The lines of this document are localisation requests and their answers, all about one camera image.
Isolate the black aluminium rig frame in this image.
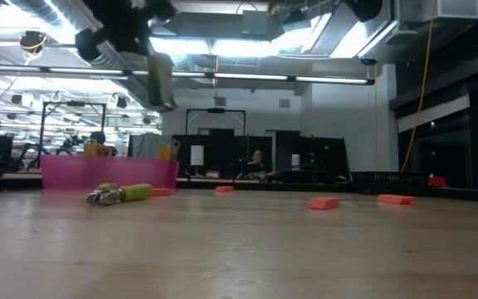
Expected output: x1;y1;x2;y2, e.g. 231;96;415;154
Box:
0;176;478;204

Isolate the black cabinet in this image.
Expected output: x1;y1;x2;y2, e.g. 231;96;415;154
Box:
274;130;351;184

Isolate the person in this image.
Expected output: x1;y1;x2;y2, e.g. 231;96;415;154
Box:
242;149;280;181
89;130;119;158

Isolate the black background gantry frame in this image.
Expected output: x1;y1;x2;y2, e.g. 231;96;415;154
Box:
38;100;108;159
185;107;247;136

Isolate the ceiling cable reel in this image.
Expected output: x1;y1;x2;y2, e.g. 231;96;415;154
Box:
17;30;50;54

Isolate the white cylindrical lamp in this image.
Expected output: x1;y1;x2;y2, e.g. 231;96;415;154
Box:
190;145;205;167

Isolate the grey fabric cover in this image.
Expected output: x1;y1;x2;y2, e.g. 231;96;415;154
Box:
127;132;173;159

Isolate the black plastic mesh basket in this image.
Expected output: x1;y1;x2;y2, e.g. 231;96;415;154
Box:
351;171;430;195

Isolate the translucent pink plastic bin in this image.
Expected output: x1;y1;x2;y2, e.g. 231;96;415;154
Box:
40;155;181;191

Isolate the black partition panel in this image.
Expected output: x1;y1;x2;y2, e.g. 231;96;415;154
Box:
170;128;274;179

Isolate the red plastic object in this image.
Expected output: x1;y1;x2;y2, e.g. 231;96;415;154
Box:
427;174;448;189

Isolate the grey ceiling vent box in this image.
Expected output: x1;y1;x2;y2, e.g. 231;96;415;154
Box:
241;10;270;37

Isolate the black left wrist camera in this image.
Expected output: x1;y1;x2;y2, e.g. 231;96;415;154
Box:
75;27;108;62

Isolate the long linear ceiling light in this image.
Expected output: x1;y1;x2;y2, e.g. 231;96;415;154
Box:
0;64;376;86

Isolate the hanging yellow cable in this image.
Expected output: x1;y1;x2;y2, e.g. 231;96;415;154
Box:
399;0;438;174

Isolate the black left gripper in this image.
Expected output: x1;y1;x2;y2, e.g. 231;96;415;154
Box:
83;0;177;57

